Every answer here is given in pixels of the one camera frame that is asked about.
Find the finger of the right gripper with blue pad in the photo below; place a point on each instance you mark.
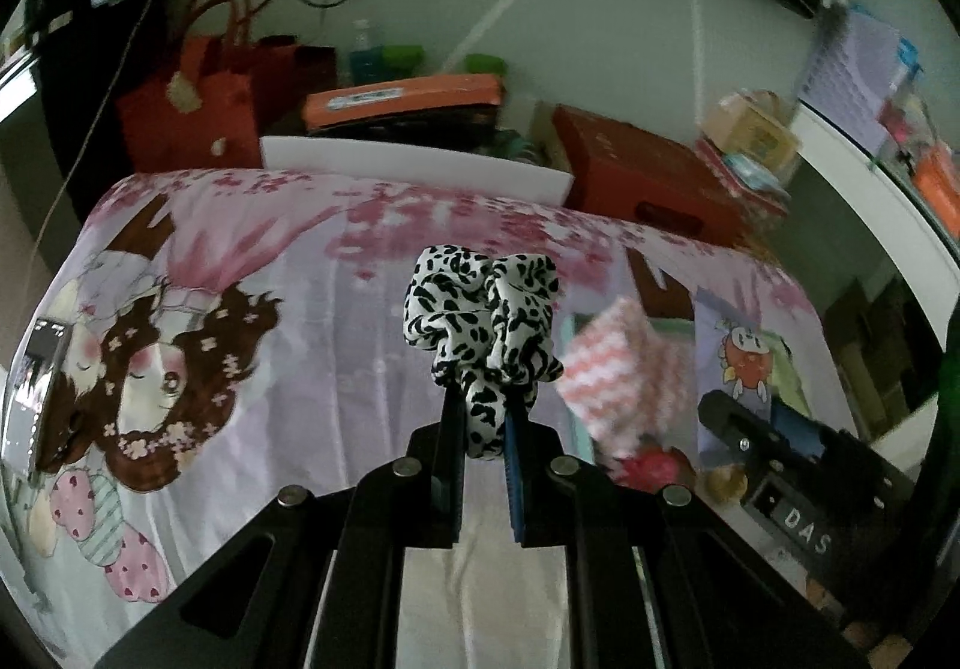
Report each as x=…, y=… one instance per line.
x=802, y=434

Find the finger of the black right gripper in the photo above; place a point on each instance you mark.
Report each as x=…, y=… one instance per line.
x=729, y=433

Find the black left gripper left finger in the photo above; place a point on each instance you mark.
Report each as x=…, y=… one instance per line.
x=441, y=448

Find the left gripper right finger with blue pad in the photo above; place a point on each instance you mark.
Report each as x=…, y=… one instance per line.
x=530, y=448

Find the round tan pouch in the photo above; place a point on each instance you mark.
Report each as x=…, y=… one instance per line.
x=726, y=484

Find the purple cartoon tissue pack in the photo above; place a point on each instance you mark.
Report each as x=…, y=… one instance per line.
x=731, y=356

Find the black white leopard scrunchie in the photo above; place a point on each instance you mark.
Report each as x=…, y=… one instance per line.
x=489, y=324

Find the pink white fuzzy cloth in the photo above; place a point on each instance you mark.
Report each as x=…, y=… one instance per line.
x=626, y=378

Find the light green cloth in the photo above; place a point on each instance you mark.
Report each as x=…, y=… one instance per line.
x=786, y=380

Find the white tray with teal rim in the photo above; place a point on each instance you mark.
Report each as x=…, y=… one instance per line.
x=672, y=459

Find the pink cartoon print bedsheet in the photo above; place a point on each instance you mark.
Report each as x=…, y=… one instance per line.
x=233, y=332

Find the white foam board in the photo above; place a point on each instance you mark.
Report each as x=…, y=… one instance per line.
x=439, y=168

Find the blue wet wipes pack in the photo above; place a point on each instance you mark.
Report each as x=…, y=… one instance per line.
x=752, y=174

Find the red cardboard box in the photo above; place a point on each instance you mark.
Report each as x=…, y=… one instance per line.
x=624, y=172

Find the white curved desk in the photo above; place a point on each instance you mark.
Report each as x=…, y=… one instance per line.
x=920, y=249

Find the orange black box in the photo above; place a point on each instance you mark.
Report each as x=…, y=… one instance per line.
x=446, y=111

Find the lavender perforated basket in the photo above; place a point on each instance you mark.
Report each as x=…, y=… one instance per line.
x=850, y=75

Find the green dumbbell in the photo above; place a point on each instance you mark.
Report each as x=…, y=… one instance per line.
x=483, y=63

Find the red gift bag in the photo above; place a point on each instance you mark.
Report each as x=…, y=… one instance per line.
x=226, y=91

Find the beige carry case with handle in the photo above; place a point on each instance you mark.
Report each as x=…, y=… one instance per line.
x=750, y=123

